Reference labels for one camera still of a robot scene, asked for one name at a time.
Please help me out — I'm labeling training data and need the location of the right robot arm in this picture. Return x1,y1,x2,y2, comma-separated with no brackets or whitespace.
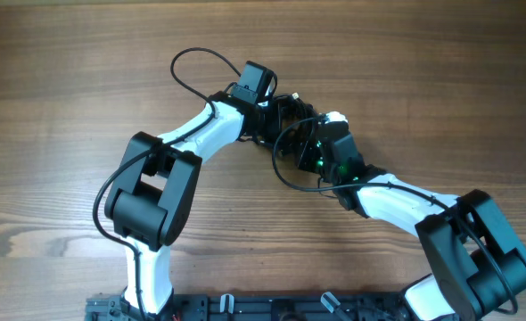
293,118,526,320

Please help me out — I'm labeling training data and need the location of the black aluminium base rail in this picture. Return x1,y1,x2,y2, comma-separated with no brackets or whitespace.
84,292,407,321

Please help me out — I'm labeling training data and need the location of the black camera cable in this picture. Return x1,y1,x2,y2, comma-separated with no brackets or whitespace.
92,47,242,321
271,114,520,316

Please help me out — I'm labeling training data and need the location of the black USB cable bundle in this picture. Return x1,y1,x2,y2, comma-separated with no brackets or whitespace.
262,92,325,157

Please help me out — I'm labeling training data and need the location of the black left camera cable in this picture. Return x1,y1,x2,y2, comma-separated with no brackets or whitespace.
92,47,242,321

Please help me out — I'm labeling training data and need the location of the black right camera cable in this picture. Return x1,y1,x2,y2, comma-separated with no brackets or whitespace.
271,114,520,316

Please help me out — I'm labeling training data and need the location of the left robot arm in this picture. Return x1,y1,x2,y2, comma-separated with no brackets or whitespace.
104,62,277,320

